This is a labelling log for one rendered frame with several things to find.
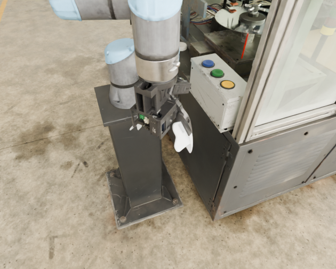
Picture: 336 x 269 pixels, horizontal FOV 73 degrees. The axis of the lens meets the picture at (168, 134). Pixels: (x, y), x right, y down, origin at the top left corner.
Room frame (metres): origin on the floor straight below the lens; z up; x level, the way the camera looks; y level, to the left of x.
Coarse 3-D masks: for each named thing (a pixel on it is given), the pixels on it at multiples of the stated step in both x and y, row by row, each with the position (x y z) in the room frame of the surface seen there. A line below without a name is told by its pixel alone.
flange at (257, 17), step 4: (244, 12) 1.12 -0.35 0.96; (248, 12) 1.08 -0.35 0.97; (240, 16) 1.08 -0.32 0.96; (244, 16) 1.07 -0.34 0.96; (248, 16) 1.07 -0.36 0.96; (252, 16) 1.06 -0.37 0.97; (256, 16) 1.06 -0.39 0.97; (260, 16) 1.07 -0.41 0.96; (264, 16) 1.08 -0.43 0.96; (244, 20) 1.04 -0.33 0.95; (248, 20) 1.03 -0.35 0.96; (252, 20) 1.03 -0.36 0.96; (256, 20) 1.03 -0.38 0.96; (260, 20) 1.03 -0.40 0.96; (264, 20) 1.04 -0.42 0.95
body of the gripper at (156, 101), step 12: (144, 84) 0.34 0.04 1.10; (156, 84) 0.33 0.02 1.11; (168, 84) 0.34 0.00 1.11; (144, 96) 0.32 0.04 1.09; (156, 96) 0.33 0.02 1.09; (168, 96) 0.36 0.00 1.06; (132, 108) 0.34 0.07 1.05; (144, 108) 0.32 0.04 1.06; (156, 108) 0.33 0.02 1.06; (168, 108) 0.34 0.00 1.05; (132, 120) 0.34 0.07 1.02; (144, 120) 0.34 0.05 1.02; (156, 120) 0.31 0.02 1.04; (168, 120) 0.34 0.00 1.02; (156, 132) 0.31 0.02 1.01
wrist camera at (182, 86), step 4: (180, 80) 0.44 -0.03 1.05; (184, 80) 0.44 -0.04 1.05; (176, 84) 0.37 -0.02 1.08; (180, 84) 0.39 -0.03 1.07; (184, 84) 0.41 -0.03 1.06; (188, 84) 0.43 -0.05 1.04; (172, 88) 0.36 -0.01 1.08; (176, 88) 0.37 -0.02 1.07; (180, 88) 0.39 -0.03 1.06; (184, 88) 0.41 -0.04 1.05; (188, 88) 0.43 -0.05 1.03; (168, 92) 0.36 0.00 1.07; (172, 92) 0.36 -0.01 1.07; (176, 92) 0.37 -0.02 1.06; (180, 92) 0.39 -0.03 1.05; (184, 92) 0.41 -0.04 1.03; (188, 92) 0.43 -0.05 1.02
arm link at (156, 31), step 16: (128, 0) 0.36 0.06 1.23; (144, 0) 0.33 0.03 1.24; (160, 0) 0.33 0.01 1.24; (176, 0) 0.34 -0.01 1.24; (144, 16) 0.33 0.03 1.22; (160, 16) 0.33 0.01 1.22; (176, 16) 0.34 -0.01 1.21; (144, 32) 0.33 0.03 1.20; (160, 32) 0.33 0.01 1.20; (176, 32) 0.34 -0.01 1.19; (144, 48) 0.33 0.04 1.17; (160, 48) 0.33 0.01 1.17; (176, 48) 0.35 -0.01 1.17
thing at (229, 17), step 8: (232, 8) 1.21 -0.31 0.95; (240, 8) 1.21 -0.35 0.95; (248, 8) 1.21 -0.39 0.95; (264, 8) 1.21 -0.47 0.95; (216, 16) 1.11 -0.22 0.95; (224, 16) 1.10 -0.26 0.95; (232, 16) 1.10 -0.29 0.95; (224, 24) 1.01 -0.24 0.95; (232, 24) 1.01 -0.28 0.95; (240, 24) 1.01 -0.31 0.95; (248, 24) 1.01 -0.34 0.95; (256, 24) 1.01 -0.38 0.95; (264, 24) 1.01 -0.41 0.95; (248, 32) 0.93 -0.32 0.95; (256, 32) 0.93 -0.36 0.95
